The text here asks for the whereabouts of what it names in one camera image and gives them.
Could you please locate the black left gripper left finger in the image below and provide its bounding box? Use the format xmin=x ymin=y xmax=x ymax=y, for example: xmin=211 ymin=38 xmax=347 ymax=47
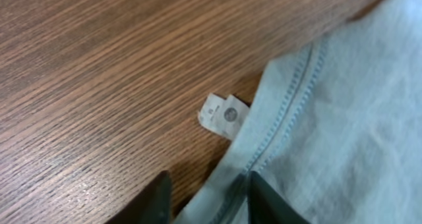
xmin=105 ymin=171 xmax=172 ymax=224

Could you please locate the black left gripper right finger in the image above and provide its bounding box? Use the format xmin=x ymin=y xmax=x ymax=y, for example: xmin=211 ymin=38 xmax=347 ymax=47
xmin=247 ymin=171 xmax=309 ymax=224

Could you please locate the light blue t-shirt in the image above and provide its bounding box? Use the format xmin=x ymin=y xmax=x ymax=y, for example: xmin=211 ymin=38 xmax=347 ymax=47
xmin=176 ymin=0 xmax=421 ymax=223

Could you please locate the white garment care label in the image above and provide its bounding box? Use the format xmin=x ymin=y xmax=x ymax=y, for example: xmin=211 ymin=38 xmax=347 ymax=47
xmin=198 ymin=94 xmax=249 ymax=140

